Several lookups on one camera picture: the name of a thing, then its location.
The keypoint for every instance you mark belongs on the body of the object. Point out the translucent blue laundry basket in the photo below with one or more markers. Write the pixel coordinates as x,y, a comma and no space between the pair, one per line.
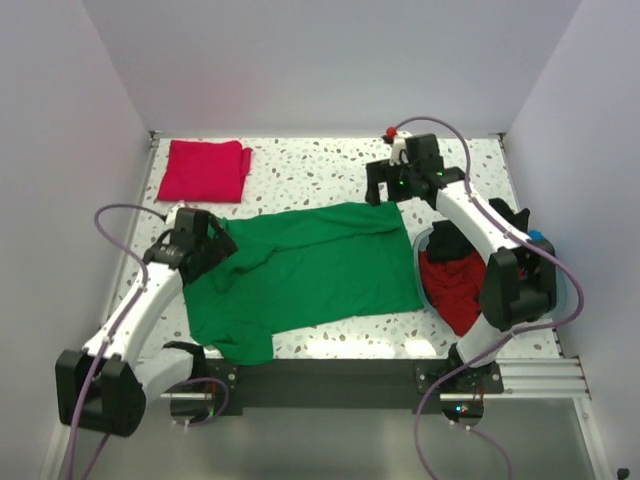
420,244

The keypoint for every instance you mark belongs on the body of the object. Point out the folded pink red t-shirt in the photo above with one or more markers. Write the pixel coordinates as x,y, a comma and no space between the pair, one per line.
205,172

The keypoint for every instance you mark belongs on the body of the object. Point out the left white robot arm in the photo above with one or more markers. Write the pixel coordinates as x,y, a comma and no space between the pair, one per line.
104,386

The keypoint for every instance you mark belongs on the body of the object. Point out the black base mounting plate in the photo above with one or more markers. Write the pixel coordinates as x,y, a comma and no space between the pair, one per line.
333,384

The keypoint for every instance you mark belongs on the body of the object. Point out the green t-shirt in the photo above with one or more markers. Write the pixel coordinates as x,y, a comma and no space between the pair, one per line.
299,269

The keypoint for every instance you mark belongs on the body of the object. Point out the dark red t-shirt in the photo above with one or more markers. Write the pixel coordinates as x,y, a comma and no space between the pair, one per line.
453,288

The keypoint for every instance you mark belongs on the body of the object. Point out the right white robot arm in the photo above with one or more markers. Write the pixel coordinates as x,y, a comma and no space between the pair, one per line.
519,285

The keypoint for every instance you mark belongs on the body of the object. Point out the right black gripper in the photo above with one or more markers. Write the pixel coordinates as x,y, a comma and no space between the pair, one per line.
382,172

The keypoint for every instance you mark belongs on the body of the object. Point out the bright blue t-shirt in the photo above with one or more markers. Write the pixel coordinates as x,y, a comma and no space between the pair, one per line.
536,237

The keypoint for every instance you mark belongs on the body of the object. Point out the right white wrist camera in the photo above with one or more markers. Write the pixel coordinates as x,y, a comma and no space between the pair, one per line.
397,142

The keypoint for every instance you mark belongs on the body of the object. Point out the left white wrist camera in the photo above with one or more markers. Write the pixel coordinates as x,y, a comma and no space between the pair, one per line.
176,207

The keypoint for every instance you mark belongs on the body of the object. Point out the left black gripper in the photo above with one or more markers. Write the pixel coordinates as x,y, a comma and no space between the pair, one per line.
220,247

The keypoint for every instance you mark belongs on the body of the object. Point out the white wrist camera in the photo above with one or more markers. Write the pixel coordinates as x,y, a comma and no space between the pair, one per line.
397,142
176,207

